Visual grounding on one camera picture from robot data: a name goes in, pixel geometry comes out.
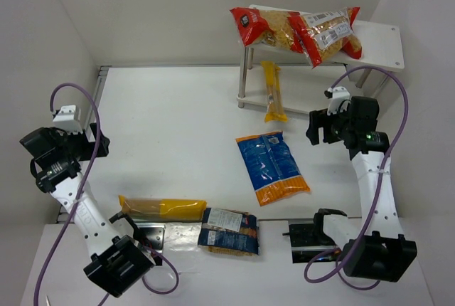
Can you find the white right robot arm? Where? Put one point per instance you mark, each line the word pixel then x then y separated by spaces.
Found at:
pixel 378 250

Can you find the red pasta bag right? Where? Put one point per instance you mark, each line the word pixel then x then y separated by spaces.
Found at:
pixel 324 34

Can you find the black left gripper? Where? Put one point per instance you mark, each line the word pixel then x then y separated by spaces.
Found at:
pixel 94 143

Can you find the yellow spaghetti bag front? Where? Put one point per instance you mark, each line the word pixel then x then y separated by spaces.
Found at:
pixel 183 210

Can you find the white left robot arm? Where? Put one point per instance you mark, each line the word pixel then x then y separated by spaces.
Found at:
pixel 117 260

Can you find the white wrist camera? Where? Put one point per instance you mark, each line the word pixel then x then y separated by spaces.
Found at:
pixel 338 100
pixel 68 119

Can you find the red pasta bag left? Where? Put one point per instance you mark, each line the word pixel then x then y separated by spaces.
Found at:
pixel 270 27

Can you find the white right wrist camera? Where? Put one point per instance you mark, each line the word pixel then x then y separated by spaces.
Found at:
pixel 338 100

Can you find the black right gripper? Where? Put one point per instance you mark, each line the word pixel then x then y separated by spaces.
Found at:
pixel 320 125

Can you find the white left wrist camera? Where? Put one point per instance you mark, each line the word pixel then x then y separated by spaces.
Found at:
pixel 68 119

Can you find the dark blue pasta bag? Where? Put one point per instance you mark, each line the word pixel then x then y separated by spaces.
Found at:
pixel 229 232

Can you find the blue orange spaghetti bag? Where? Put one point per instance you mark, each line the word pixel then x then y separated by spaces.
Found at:
pixel 272 169

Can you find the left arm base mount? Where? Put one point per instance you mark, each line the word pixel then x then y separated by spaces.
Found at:
pixel 150 235

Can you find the white two-tier shelf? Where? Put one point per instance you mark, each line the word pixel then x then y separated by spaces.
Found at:
pixel 303 86

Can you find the red pasta bag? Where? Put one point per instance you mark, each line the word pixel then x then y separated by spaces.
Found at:
pixel 324 34
pixel 270 27

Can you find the yellow spaghetti bag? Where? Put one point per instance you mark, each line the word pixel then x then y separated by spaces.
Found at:
pixel 275 110
pixel 183 210

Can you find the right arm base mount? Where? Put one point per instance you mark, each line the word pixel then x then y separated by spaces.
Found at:
pixel 304 243

